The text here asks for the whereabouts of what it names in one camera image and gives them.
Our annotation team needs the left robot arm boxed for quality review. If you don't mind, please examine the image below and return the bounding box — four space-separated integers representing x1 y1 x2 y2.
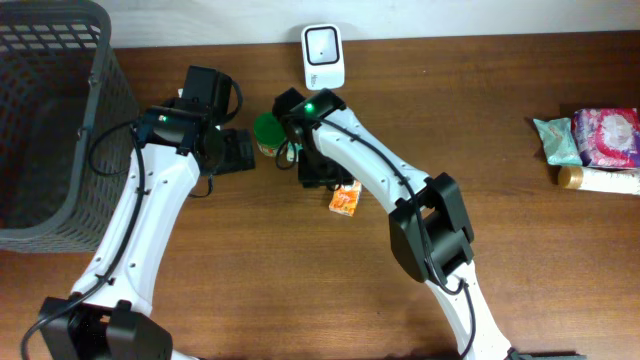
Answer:
20 66 255 359

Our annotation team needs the orange Kleenex tissue pack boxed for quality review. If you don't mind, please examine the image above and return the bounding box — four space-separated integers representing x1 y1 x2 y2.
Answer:
329 180 362 217

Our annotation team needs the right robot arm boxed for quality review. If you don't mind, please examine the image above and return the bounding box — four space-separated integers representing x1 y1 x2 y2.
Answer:
272 88 525 360

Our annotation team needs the white bamboo print tube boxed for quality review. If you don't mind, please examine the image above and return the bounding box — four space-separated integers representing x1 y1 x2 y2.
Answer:
558 166 639 196

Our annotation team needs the grey plastic mesh basket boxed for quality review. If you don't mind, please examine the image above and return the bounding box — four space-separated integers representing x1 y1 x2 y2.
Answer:
1 1 139 253

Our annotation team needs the teal wet wipes pack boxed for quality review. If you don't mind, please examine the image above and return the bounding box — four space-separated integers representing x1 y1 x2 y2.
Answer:
533 118 583 167

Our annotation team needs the green lid jar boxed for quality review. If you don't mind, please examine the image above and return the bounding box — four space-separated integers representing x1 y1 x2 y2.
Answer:
253 112 287 157

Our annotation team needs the red purple pad package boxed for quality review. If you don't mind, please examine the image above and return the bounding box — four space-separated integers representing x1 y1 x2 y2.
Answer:
571 108 639 169

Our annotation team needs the teal Kleenex tissue pack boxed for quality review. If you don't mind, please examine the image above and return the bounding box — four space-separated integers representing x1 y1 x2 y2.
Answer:
286 142 303 163

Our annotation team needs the white barcode scanner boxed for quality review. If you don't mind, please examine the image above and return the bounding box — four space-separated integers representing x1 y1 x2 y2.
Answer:
301 24 346 91

